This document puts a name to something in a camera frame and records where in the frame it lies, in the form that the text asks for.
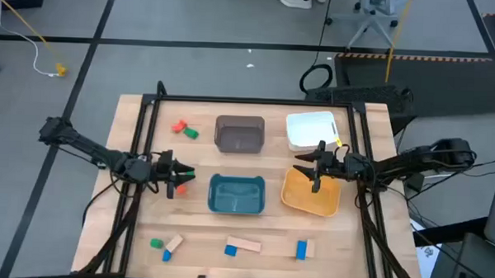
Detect black floor cable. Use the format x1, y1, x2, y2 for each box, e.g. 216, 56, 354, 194
298, 0, 337, 97

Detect black aluminium table frame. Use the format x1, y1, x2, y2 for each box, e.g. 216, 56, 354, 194
72, 77, 430, 278

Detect yellow plastic bin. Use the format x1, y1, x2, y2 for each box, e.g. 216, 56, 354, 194
280, 166, 342, 218

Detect brown plastic bin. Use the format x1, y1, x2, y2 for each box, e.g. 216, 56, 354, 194
212, 114, 267, 155

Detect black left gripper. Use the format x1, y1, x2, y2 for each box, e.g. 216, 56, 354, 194
148, 148, 198, 200

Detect yellow floor cable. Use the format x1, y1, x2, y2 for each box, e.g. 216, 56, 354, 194
384, 0, 414, 84
0, 0, 68, 68

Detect white plastic bin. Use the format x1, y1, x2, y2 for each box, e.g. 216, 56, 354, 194
284, 109, 341, 154

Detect black perforated computer case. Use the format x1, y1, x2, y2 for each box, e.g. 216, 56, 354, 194
303, 82, 418, 136

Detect teal plastic bin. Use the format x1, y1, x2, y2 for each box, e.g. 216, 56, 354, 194
206, 172, 267, 216

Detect black power adapter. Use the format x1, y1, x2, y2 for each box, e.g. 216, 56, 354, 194
404, 172, 427, 194

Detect person's shoe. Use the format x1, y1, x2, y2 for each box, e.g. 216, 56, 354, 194
279, 0, 314, 11

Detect white printed paper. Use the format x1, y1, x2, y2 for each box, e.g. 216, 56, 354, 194
407, 218, 443, 278

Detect grey office chair base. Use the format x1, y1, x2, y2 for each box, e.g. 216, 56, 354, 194
323, 0, 402, 53

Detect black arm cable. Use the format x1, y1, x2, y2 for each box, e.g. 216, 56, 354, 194
81, 175, 123, 230

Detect white floor cable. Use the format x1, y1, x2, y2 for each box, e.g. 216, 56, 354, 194
0, 0, 62, 78

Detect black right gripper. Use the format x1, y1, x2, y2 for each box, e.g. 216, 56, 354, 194
291, 139, 370, 197

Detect blue rectangular block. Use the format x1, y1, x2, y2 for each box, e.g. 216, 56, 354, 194
295, 240, 309, 261

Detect long natural wood plank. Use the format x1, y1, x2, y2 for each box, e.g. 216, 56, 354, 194
225, 235, 263, 253

